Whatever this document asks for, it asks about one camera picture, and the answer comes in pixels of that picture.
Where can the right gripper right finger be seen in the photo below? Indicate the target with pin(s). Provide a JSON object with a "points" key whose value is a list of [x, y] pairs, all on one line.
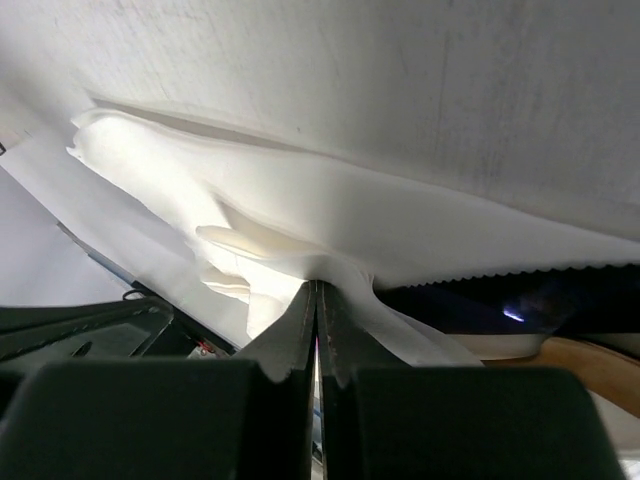
{"points": [[384, 419]]}

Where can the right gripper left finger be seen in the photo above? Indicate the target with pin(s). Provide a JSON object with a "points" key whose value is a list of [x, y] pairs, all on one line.
{"points": [[247, 416]]}

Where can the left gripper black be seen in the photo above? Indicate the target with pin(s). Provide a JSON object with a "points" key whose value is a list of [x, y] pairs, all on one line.
{"points": [[28, 329]]}

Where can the white paper napkin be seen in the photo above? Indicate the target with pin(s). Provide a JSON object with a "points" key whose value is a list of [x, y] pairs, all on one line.
{"points": [[212, 223]]}

